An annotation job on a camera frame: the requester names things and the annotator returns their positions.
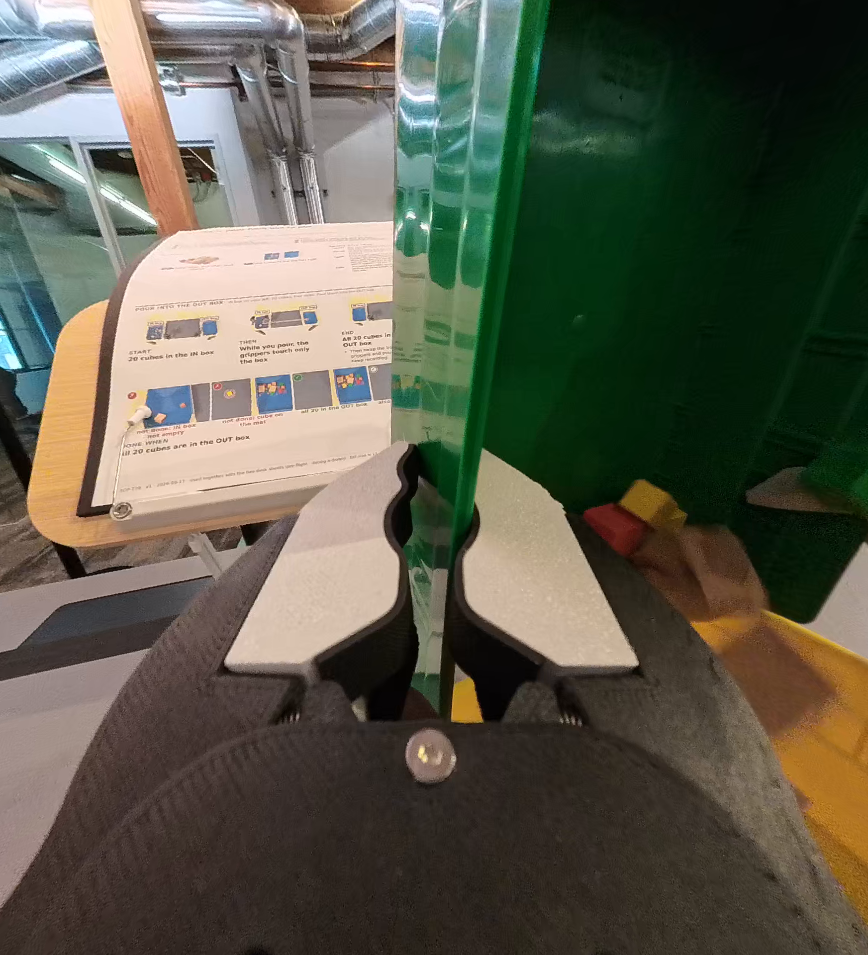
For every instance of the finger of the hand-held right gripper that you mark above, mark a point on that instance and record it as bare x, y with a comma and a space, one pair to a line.
788, 489

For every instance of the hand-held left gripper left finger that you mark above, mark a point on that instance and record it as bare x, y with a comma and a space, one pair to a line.
322, 582

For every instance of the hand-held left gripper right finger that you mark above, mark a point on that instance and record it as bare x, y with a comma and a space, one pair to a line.
546, 589

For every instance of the pile of wooden cubes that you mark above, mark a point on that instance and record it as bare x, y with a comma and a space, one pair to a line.
616, 526

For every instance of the yellow plastic box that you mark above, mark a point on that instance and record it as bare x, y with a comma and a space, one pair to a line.
851, 783

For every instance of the green plastic box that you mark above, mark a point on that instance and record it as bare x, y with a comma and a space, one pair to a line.
702, 224

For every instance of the printed instruction sheet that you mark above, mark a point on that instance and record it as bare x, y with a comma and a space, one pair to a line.
255, 298

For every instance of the silver vertical pipes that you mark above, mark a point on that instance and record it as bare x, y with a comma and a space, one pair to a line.
292, 149

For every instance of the wooden post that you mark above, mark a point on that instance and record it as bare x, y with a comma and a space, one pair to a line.
143, 112

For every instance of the silver ventilation duct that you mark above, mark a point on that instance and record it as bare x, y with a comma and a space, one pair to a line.
23, 67

